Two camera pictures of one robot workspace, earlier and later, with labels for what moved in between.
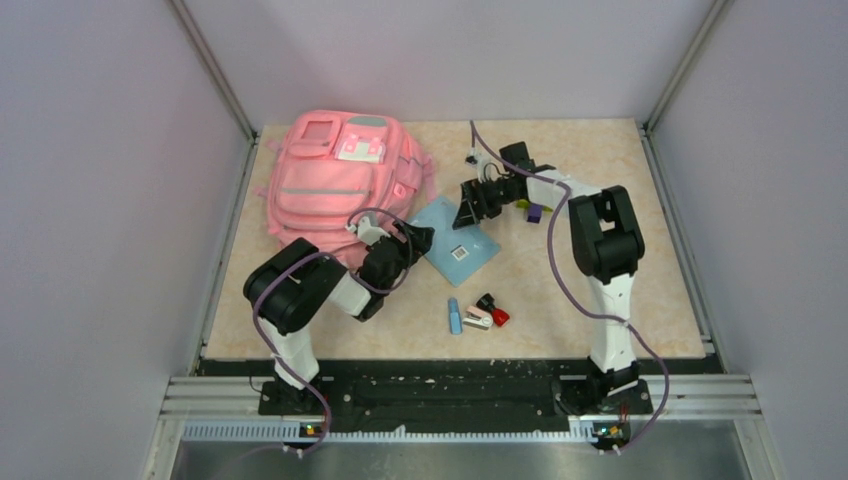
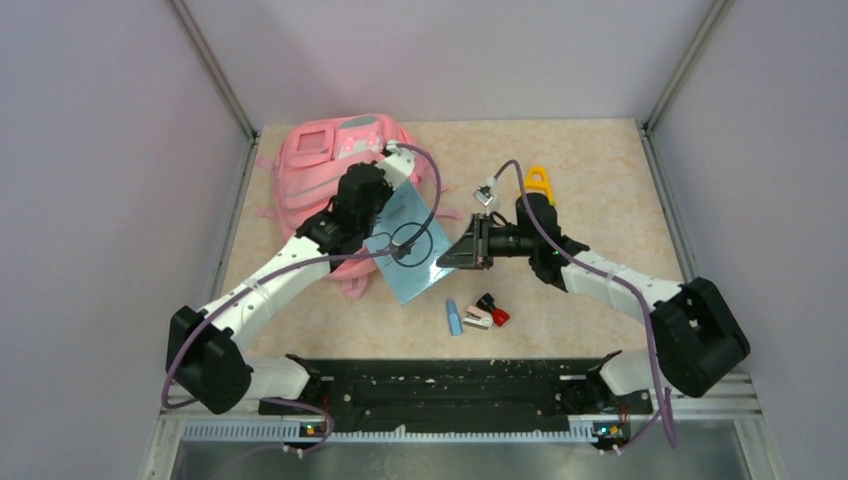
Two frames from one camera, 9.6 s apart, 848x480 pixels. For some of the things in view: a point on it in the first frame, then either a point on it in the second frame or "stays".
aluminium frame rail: (215, 69) stays
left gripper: (421, 238) → (387, 192)
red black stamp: (487, 303) stays
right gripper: (475, 191) → (472, 251)
